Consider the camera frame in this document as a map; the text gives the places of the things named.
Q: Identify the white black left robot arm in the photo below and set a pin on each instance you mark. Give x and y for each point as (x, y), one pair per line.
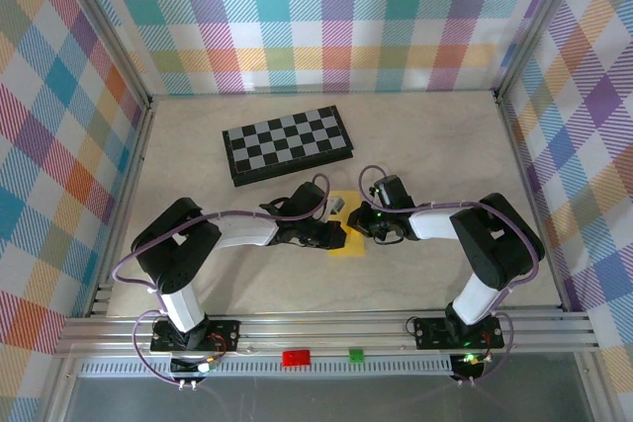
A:
(168, 264)

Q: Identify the aluminium corner post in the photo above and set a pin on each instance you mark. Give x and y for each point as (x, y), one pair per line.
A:
(541, 22)
(106, 31)

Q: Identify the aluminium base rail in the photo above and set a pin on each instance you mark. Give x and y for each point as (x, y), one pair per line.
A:
(321, 333)

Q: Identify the yellow square paper sheet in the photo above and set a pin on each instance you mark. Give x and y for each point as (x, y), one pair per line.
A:
(353, 246)

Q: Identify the green button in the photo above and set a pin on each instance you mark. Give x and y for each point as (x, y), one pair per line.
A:
(356, 356)

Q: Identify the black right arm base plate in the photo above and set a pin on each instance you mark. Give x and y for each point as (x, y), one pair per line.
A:
(430, 335)

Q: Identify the black controller board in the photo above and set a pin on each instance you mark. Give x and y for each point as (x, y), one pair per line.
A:
(190, 366)
(470, 365)

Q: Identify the black grey folding chessboard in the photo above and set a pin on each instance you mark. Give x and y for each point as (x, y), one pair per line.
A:
(287, 145)

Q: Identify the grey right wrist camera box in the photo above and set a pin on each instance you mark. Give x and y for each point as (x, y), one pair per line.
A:
(372, 192)

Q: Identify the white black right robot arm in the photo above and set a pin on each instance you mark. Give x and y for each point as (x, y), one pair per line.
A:
(494, 254)

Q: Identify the aluminium side rail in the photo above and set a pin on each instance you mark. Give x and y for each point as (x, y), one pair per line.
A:
(128, 194)

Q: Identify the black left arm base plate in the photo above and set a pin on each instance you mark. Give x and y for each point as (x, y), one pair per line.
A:
(227, 335)

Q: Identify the red button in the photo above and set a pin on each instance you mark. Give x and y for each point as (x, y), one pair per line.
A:
(296, 358)

